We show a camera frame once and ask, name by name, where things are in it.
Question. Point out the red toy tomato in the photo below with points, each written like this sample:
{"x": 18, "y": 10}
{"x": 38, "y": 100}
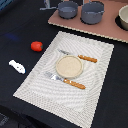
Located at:
{"x": 36, "y": 46}

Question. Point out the white toy fish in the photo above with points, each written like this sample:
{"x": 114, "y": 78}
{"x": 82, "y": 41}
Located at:
{"x": 17, "y": 66}

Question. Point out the small grey frying pan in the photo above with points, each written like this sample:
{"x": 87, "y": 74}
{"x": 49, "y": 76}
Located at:
{"x": 67, "y": 9}

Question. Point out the brown stove board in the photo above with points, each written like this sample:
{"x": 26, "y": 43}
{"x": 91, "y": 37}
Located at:
{"x": 106, "y": 28}

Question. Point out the round beige plate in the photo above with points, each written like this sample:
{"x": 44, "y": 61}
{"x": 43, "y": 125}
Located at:
{"x": 69, "y": 66}

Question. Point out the woven beige placemat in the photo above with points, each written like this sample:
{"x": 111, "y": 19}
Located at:
{"x": 62, "y": 99}

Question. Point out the beige bowl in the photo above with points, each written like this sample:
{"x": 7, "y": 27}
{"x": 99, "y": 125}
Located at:
{"x": 123, "y": 14}

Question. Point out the fork with wooden handle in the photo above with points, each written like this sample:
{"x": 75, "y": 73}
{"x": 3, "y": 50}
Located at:
{"x": 67, "y": 81}

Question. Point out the knife with wooden handle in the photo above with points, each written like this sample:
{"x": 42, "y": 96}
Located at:
{"x": 80, "y": 56}

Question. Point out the grey pot with handles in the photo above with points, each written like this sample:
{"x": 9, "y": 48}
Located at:
{"x": 92, "y": 12}

